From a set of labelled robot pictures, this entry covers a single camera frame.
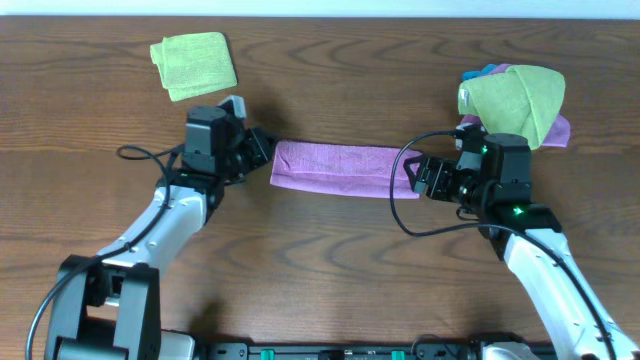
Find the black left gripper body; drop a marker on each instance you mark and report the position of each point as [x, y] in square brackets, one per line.
[257, 148]

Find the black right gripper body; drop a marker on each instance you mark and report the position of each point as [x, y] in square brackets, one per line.
[449, 183]

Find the purple microfiber cloth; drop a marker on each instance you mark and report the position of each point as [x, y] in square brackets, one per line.
[345, 170]

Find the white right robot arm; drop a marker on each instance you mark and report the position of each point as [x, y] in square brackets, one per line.
[492, 181]

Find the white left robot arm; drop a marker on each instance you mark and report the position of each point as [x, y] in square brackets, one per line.
[108, 306]

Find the folded green cloth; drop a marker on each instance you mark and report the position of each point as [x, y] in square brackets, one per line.
[192, 65]

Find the blue cloth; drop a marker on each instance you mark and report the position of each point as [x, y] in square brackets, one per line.
[487, 70]

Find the purple cloth in pile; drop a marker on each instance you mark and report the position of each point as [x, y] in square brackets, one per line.
[557, 132]

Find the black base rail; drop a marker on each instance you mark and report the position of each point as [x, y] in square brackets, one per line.
[431, 350]

